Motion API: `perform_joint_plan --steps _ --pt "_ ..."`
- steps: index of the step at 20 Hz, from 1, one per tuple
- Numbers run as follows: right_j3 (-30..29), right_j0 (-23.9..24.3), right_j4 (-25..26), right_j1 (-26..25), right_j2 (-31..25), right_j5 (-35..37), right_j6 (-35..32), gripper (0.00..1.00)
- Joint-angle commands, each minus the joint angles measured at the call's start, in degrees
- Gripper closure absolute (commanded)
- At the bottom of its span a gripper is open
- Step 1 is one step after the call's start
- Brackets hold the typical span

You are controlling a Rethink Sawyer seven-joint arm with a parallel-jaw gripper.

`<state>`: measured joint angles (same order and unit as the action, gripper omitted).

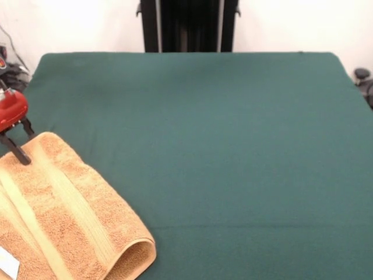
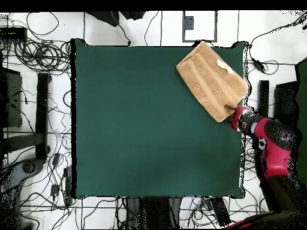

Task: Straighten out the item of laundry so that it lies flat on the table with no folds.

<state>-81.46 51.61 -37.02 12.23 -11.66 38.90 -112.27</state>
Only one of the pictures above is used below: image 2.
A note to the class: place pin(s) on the tan terry towel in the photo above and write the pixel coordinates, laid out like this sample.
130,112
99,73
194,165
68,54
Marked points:
211,79

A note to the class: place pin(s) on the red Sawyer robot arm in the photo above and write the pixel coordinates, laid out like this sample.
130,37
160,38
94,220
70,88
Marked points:
275,158

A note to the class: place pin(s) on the black flat panel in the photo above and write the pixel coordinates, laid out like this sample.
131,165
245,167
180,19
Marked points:
13,100
285,100

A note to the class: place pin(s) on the black power adapter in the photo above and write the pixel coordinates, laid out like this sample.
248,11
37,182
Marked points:
258,66

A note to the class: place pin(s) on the green cloth sheet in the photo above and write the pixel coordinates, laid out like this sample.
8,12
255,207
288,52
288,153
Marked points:
302,95

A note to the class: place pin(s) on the small grey box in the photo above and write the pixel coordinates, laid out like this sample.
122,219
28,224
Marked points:
188,23

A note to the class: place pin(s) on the black power strip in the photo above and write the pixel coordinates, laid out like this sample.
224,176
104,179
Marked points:
220,210

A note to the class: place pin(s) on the dark green table cloth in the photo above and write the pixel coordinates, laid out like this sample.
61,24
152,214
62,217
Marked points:
132,119

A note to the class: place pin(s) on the person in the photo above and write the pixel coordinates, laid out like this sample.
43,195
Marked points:
108,18

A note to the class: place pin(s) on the grey chair base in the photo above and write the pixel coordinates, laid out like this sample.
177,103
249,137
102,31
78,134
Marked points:
28,167

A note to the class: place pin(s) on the black electronics box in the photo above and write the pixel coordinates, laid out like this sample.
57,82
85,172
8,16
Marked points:
13,33

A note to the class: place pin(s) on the grey square floor frame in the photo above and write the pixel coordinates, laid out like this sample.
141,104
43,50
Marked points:
183,28

